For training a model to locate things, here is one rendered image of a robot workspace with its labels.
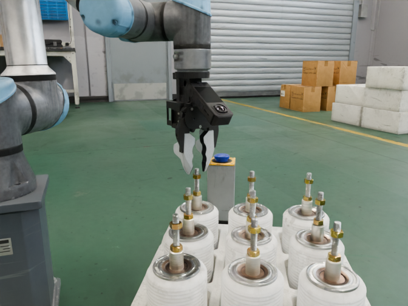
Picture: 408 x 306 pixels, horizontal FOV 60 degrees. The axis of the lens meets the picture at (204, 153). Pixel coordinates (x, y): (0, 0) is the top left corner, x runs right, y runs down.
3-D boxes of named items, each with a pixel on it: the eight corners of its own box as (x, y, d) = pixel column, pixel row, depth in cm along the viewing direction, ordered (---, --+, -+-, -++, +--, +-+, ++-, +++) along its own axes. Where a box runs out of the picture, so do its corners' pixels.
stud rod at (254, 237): (253, 266, 53) (255, 220, 51) (248, 263, 54) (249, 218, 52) (257, 263, 54) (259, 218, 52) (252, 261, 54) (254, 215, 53)
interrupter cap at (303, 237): (348, 248, 62) (348, 244, 62) (310, 254, 60) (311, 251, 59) (322, 229, 69) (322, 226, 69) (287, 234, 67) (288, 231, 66)
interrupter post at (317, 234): (326, 243, 63) (328, 226, 63) (314, 244, 63) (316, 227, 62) (318, 237, 66) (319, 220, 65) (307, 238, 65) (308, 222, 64)
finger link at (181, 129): (191, 151, 75) (196, 110, 74) (195, 153, 74) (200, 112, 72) (172, 151, 72) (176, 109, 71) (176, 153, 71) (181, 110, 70)
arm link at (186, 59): (218, 49, 70) (183, 48, 66) (218, 73, 71) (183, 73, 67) (198, 50, 76) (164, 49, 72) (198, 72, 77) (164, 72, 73)
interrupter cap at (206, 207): (172, 211, 77) (172, 208, 77) (192, 200, 83) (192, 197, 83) (201, 219, 73) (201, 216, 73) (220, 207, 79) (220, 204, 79)
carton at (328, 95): (342, 110, 441) (344, 85, 434) (326, 111, 434) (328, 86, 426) (326, 107, 469) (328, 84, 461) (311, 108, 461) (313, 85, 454)
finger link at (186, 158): (178, 169, 79) (183, 128, 78) (192, 175, 74) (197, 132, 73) (166, 169, 77) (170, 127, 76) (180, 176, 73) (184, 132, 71)
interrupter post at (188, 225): (181, 231, 68) (181, 215, 67) (193, 230, 68) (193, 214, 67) (183, 237, 66) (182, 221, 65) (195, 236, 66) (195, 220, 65)
